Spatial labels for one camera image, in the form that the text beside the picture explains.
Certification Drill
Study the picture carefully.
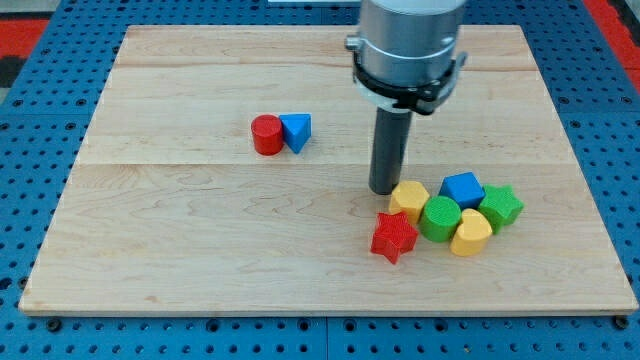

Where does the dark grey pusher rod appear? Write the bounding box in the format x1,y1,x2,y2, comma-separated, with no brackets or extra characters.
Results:
369,108,412,195

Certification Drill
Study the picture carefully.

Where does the red star block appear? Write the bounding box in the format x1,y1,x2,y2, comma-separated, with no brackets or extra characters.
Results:
370,212,419,264

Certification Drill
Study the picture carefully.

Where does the yellow hexagon block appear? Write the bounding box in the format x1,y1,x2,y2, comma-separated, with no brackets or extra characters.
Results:
388,180,430,225

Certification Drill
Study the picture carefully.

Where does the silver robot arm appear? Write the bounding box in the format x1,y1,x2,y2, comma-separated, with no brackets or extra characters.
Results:
345,0,466,115

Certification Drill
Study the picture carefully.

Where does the yellow heart block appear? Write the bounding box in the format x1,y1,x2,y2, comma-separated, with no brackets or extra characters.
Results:
450,208,493,257

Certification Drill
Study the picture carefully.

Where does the blue triangle block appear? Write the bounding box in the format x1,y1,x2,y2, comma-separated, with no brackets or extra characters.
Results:
279,113,312,154

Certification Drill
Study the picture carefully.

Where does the red cylinder block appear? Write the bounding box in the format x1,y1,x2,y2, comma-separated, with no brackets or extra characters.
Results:
251,114,284,156

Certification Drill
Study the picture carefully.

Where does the wooden board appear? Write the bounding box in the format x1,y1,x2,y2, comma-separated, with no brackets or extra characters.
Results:
19,25,638,317

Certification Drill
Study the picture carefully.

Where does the blue cube block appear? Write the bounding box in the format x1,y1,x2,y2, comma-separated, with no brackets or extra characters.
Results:
439,172,485,209

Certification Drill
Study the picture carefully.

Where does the green cylinder block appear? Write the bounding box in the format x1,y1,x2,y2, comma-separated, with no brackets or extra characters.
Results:
419,196,461,243

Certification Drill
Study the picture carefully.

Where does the green star block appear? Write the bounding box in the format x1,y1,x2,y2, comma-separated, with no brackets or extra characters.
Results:
478,184,524,234

